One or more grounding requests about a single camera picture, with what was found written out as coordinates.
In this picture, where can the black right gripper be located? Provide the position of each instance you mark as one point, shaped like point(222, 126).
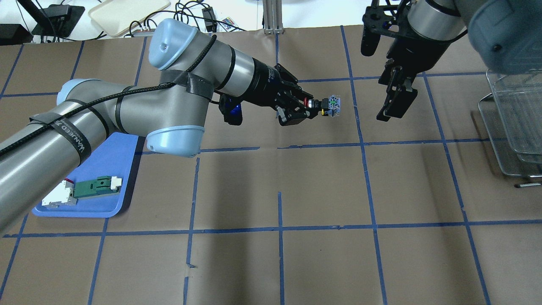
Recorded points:
point(414, 48)

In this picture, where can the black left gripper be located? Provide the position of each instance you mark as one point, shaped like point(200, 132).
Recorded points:
point(266, 86)

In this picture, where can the red emergency stop button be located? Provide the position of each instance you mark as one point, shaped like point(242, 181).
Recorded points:
point(324, 107)

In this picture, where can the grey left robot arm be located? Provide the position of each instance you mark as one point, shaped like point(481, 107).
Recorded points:
point(171, 115)

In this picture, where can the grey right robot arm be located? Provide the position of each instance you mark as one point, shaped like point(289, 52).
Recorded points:
point(505, 33)

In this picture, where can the blue plastic tray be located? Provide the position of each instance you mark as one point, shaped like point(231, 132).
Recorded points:
point(112, 158)

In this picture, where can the beige plastic tray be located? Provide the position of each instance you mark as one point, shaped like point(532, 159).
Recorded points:
point(114, 16)

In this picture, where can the green terminal block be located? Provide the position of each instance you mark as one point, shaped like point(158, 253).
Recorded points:
point(100, 186)

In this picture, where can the white circuit breaker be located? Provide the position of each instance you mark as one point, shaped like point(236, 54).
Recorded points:
point(61, 195)

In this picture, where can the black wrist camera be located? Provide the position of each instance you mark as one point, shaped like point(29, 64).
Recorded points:
point(231, 109)

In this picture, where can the aluminium frame post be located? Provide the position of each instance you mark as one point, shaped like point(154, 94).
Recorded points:
point(272, 17)

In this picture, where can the wire mesh shelf basket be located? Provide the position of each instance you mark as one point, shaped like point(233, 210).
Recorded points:
point(512, 115)

